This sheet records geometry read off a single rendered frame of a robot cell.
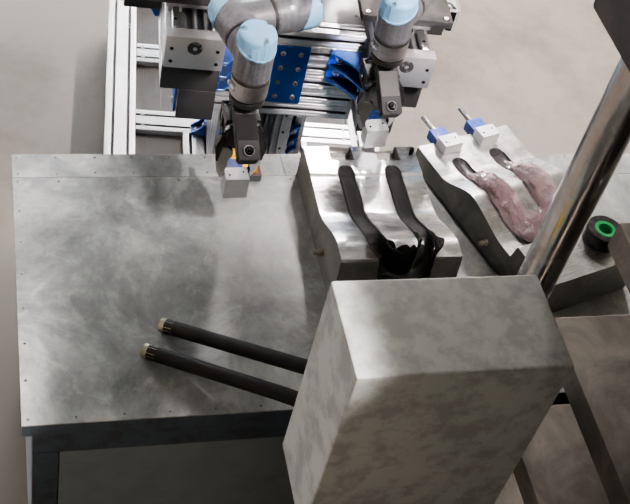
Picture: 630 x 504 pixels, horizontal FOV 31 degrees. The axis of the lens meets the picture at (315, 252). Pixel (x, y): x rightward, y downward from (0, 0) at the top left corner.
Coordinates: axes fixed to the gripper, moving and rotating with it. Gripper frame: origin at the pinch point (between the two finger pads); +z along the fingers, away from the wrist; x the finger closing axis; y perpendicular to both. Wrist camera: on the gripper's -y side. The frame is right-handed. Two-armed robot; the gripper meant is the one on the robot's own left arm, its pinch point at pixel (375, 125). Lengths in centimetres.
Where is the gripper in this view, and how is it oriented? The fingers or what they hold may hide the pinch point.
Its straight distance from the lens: 258.6
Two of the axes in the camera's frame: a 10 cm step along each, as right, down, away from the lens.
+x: -9.7, 0.9, -2.2
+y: -2.1, -7.9, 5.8
